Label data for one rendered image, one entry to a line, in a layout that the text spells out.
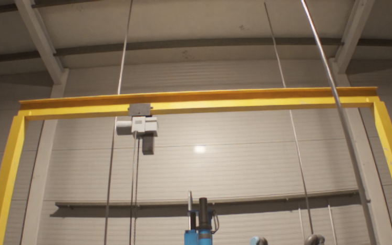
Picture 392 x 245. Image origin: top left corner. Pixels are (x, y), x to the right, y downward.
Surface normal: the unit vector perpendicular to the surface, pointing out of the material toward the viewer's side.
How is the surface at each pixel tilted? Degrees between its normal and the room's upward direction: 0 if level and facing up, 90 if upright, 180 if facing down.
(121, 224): 90
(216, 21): 173
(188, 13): 173
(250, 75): 90
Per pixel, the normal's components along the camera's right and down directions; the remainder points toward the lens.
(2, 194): -0.02, -0.49
